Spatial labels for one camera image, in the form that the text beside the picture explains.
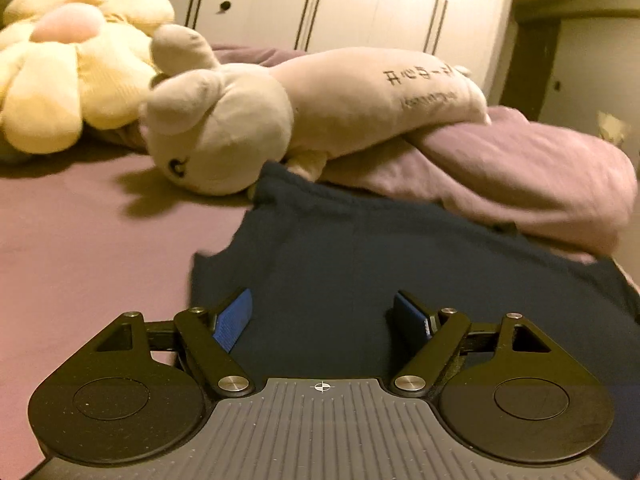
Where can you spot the dark navy t-shirt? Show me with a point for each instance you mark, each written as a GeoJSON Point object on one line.
{"type": "Point", "coordinates": [340, 260]}

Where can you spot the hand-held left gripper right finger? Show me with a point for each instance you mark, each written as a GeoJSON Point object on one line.
{"type": "Point", "coordinates": [412, 322]}

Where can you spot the beige rabbit plush toy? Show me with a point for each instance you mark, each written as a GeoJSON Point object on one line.
{"type": "Point", "coordinates": [235, 130]}

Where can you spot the cream flower plush cushion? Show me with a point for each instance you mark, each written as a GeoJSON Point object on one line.
{"type": "Point", "coordinates": [75, 70]}

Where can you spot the white wardrobe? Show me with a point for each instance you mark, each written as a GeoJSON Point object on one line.
{"type": "Point", "coordinates": [360, 0]}

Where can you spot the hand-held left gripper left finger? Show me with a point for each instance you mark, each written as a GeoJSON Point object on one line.
{"type": "Point", "coordinates": [232, 322]}

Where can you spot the pale flower bouquet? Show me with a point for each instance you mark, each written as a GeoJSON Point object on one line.
{"type": "Point", "coordinates": [613, 127]}

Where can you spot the pink duvet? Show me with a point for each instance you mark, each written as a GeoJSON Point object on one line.
{"type": "Point", "coordinates": [525, 175]}

